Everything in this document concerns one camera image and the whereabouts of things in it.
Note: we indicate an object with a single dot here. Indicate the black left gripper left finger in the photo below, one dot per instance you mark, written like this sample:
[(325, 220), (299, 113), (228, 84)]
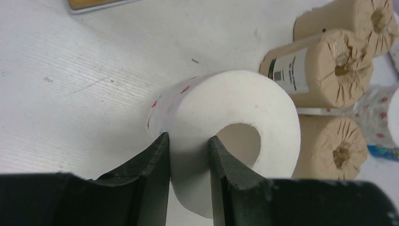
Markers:
[(121, 197)]

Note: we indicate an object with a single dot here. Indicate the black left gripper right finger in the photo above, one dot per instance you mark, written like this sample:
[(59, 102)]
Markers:
[(241, 197)]

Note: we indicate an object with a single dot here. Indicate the white red-dotted toilet roll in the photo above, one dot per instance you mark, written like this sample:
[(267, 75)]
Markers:
[(376, 113), (254, 118)]

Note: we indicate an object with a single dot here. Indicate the brown roll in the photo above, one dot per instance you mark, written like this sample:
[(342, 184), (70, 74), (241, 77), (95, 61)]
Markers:
[(327, 70), (332, 147), (371, 20)]

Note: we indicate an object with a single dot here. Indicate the white wire wooden shelf rack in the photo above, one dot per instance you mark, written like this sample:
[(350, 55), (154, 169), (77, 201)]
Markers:
[(84, 6)]

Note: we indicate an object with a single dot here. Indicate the blue wrapped toilet roll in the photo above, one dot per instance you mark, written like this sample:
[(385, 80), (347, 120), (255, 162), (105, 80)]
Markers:
[(391, 154)]

